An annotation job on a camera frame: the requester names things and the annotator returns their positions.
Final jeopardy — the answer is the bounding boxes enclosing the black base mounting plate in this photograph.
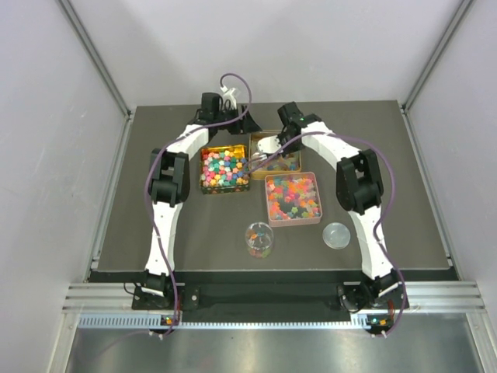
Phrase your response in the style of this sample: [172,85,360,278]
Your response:
[130,282,411,312]

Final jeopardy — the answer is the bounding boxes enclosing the clear round jar lid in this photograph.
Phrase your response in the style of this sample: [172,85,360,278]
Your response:
[322,222,351,249]

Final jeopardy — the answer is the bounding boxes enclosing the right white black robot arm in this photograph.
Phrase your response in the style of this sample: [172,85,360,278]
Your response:
[275,102,400,311]

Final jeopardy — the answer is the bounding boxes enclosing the silver metal scoop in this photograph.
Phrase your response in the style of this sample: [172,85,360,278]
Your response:
[249,152,268,162]

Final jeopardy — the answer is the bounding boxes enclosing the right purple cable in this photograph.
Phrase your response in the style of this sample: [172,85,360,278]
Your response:
[242,132,407,337]

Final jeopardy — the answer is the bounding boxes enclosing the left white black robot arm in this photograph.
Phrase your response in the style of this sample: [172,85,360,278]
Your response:
[141,87,259,310]

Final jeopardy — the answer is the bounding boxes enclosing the pink tin of bright gummies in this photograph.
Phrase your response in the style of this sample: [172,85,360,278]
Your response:
[265,172,323,228]

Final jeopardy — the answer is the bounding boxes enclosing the purple cable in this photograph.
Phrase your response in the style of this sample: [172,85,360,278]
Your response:
[242,132,407,337]
[144,73,252,337]

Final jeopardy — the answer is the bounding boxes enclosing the aluminium front rail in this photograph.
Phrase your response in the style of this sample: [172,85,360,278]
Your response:
[62,281,486,332]

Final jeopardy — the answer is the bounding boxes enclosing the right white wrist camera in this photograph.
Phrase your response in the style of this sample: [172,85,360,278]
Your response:
[256,135,281,155]

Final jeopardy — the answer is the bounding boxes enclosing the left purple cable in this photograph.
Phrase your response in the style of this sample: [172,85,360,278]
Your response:
[144,73,252,337]

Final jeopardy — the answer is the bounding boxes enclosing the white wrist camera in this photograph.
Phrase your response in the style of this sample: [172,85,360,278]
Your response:
[221,85,238,111]
[256,135,281,155]

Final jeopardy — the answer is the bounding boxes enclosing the clear plastic jar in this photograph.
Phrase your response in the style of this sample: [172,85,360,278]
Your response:
[245,222,274,259]

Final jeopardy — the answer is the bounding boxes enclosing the gold tin of pastel gummies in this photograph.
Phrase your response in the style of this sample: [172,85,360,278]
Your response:
[248,131,301,180]

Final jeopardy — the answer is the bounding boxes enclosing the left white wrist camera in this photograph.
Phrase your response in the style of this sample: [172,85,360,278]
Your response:
[221,85,238,111]

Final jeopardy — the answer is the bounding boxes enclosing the gold tin of star candies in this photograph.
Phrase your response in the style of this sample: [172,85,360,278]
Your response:
[200,145,250,195]

